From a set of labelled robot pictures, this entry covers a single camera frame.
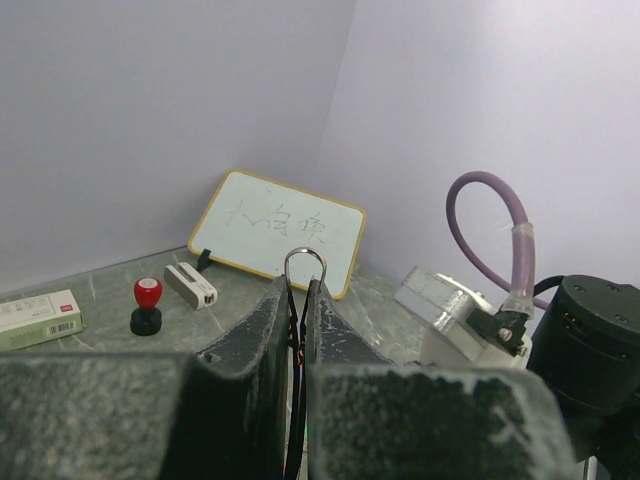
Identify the white stapler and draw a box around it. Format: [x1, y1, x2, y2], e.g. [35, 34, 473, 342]
[163, 262, 218, 310]

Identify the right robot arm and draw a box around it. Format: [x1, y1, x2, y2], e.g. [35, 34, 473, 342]
[527, 274, 639, 479]

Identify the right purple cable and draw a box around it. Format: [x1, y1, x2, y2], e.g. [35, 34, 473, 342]
[445, 170, 551, 314]

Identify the yellow framed whiteboard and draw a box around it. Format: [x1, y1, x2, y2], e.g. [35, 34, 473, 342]
[187, 170, 367, 299]

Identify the red black stamp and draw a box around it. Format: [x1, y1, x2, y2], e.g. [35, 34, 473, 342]
[130, 277, 163, 336]

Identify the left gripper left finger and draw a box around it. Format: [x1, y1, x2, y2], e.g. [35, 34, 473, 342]
[1, 278, 289, 479]

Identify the white green staples box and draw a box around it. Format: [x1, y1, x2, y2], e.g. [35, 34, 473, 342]
[0, 289, 86, 352]

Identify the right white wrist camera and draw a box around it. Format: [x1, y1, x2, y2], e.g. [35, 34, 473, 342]
[394, 266, 532, 369]

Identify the wire keyring with keys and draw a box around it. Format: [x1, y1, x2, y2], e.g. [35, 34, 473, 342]
[283, 247, 327, 480]

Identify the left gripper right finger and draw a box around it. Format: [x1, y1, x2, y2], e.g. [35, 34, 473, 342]
[305, 281, 576, 479]

